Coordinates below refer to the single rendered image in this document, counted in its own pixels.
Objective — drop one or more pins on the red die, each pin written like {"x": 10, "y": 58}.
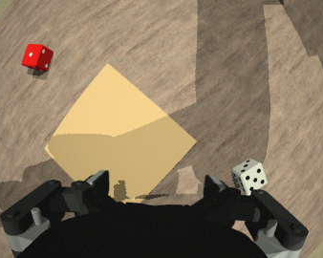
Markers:
{"x": 37, "y": 57}

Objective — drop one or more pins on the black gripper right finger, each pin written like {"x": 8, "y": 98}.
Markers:
{"x": 281, "y": 235}

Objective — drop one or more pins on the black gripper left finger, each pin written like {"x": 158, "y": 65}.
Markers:
{"x": 27, "y": 219}

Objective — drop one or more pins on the pale yellow flat mat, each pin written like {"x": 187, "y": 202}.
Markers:
{"x": 113, "y": 126}

